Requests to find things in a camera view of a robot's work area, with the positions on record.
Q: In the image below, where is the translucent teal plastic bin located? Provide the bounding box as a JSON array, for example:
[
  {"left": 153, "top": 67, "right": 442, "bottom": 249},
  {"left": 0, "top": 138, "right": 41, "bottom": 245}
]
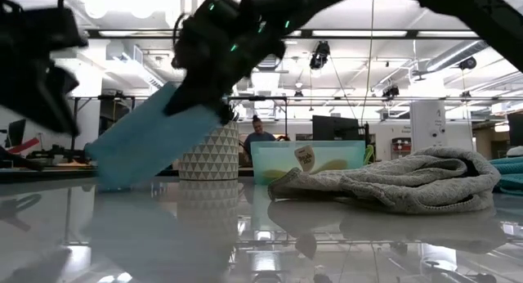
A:
[{"left": 250, "top": 140, "right": 367, "bottom": 185}]

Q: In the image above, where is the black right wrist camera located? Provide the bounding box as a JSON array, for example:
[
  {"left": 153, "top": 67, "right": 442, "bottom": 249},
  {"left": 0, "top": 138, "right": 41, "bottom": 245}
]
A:
[{"left": 178, "top": 0, "right": 250, "bottom": 34}]

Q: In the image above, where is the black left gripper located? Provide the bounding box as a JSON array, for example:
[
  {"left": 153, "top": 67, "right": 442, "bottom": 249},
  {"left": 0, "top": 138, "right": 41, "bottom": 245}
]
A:
[{"left": 0, "top": 16, "right": 81, "bottom": 137}]

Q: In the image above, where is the light blue microfiber towel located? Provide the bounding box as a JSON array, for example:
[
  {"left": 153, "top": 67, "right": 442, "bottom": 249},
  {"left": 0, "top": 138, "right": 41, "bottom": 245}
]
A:
[{"left": 84, "top": 82, "right": 221, "bottom": 191}]

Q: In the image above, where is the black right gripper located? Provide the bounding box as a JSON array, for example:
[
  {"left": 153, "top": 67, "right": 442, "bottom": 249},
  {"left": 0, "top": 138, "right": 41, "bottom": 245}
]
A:
[{"left": 163, "top": 16, "right": 287, "bottom": 125}]

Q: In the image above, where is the triangle-patterned plant pot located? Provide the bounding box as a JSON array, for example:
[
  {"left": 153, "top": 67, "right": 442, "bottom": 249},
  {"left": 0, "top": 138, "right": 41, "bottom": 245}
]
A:
[{"left": 178, "top": 119, "right": 240, "bottom": 181}]

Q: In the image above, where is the black crossbar with light strips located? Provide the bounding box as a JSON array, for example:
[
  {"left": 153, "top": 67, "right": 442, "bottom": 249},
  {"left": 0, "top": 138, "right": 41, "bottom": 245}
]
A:
[{"left": 87, "top": 28, "right": 479, "bottom": 39}]

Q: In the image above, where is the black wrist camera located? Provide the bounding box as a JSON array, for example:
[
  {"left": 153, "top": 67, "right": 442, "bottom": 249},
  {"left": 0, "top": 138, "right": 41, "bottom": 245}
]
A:
[
  {"left": 178, "top": 0, "right": 250, "bottom": 34},
  {"left": 22, "top": 7, "right": 89, "bottom": 51}
]

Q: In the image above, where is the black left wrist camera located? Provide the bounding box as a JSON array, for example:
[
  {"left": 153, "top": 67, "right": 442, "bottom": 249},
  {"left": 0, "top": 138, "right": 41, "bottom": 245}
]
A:
[{"left": 22, "top": 7, "right": 89, "bottom": 51}]

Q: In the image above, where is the grey waffle-weave towel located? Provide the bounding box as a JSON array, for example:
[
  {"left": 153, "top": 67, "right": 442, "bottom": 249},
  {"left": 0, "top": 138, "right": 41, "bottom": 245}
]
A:
[{"left": 267, "top": 145, "right": 502, "bottom": 215}]

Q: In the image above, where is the white building column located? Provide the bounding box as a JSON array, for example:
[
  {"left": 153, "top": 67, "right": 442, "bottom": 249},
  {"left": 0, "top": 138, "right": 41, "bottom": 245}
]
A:
[{"left": 409, "top": 101, "right": 448, "bottom": 153}]

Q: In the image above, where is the black shelf rack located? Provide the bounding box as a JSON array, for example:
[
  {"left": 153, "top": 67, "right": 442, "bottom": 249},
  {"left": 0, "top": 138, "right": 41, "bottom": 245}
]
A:
[{"left": 67, "top": 95, "right": 136, "bottom": 151}]

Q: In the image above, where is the silver ceiling air duct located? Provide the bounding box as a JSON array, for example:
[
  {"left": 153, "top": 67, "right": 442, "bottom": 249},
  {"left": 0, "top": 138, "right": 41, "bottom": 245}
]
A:
[{"left": 251, "top": 68, "right": 287, "bottom": 116}]

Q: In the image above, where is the person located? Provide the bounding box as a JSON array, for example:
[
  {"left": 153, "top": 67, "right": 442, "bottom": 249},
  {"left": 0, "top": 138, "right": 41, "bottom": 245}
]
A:
[{"left": 244, "top": 115, "right": 277, "bottom": 161}]

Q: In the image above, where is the green succulent plant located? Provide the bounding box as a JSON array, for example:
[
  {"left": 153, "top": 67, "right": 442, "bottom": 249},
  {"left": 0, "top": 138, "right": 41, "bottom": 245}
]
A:
[{"left": 223, "top": 105, "right": 240, "bottom": 123}]

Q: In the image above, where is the teal microfiber towel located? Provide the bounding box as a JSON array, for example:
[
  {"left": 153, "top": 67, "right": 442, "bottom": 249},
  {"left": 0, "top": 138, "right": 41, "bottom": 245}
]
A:
[{"left": 489, "top": 155, "right": 523, "bottom": 195}]

